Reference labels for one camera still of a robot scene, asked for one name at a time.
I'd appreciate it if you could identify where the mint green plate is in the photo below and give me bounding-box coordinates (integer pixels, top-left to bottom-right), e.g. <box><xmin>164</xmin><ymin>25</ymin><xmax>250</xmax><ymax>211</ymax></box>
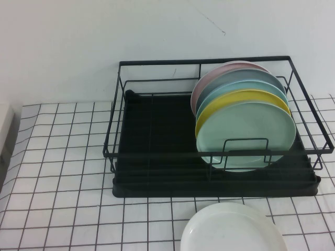
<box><xmin>196</xmin><ymin>101</ymin><xmax>297</xmax><ymax>173</ymax></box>

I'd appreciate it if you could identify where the pink plate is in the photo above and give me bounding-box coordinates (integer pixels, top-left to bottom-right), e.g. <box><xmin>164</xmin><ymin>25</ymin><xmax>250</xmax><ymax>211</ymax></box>
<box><xmin>190</xmin><ymin>60</ymin><xmax>273</xmax><ymax>117</ymax></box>

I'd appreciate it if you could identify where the yellow plate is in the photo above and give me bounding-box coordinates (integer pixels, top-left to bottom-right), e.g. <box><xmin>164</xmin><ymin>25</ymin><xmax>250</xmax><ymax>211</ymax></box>
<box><xmin>194</xmin><ymin>88</ymin><xmax>292</xmax><ymax>140</ymax></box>

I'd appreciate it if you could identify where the light blue plate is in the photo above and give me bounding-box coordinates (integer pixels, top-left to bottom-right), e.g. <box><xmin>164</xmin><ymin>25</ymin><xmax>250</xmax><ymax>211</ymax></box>
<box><xmin>195</xmin><ymin>80</ymin><xmax>289</xmax><ymax>119</ymax></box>

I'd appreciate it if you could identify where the grey plate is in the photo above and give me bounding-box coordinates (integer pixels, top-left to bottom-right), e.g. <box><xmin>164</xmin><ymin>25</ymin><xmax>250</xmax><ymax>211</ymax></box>
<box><xmin>196</xmin><ymin>68</ymin><xmax>286</xmax><ymax>110</ymax></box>

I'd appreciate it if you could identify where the white plate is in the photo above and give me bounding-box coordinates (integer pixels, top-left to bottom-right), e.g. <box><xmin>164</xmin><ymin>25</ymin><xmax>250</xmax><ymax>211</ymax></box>
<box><xmin>180</xmin><ymin>201</ymin><xmax>289</xmax><ymax>251</ymax></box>

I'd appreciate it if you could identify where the black plastic drip tray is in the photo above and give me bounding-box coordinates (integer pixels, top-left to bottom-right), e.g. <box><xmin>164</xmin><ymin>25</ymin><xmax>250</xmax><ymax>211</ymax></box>
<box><xmin>111</xmin><ymin>89</ymin><xmax>322</xmax><ymax>198</ymax></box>

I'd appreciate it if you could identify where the white black grid tablecloth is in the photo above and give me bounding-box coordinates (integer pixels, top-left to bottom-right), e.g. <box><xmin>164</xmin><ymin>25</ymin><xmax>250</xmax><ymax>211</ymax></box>
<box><xmin>0</xmin><ymin>94</ymin><xmax>335</xmax><ymax>251</ymax></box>

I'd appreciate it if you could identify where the black wire dish rack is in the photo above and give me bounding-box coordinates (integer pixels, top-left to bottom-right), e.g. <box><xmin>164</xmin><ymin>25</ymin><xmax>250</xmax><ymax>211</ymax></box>
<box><xmin>102</xmin><ymin>55</ymin><xmax>335</xmax><ymax>179</ymax></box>

